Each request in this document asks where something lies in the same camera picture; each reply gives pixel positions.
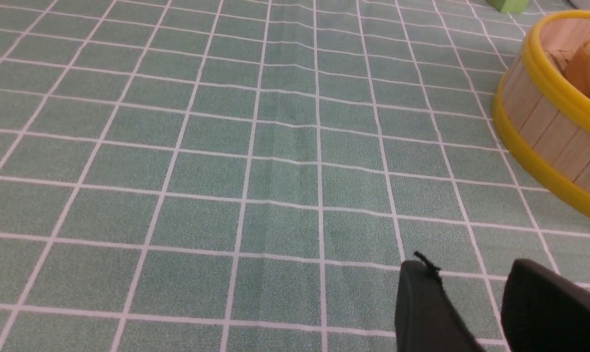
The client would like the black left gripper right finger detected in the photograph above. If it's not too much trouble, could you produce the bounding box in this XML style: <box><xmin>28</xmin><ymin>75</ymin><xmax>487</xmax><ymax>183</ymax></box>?
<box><xmin>500</xmin><ymin>259</ymin><xmax>590</xmax><ymax>352</ymax></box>

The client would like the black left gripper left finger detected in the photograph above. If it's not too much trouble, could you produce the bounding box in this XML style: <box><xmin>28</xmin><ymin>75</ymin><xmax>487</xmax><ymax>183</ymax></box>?
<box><xmin>395</xmin><ymin>251</ymin><xmax>484</xmax><ymax>352</ymax></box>

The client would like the yellow bamboo steamer base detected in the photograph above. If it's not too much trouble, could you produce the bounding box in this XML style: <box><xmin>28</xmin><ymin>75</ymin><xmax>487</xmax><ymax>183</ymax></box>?
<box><xmin>492</xmin><ymin>10</ymin><xmax>590</xmax><ymax>218</ymax></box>

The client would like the green checkered tablecloth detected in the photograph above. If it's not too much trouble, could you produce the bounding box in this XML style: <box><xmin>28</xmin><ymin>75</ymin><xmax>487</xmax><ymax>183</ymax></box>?
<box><xmin>0</xmin><ymin>0</ymin><xmax>590</xmax><ymax>352</ymax></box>

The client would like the green foam cube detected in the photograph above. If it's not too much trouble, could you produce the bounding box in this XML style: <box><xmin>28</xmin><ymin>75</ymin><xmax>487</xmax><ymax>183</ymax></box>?
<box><xmin>487</xmin><ymin>0</ymin><xmax>528</xmax><ymax>14</ymax></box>

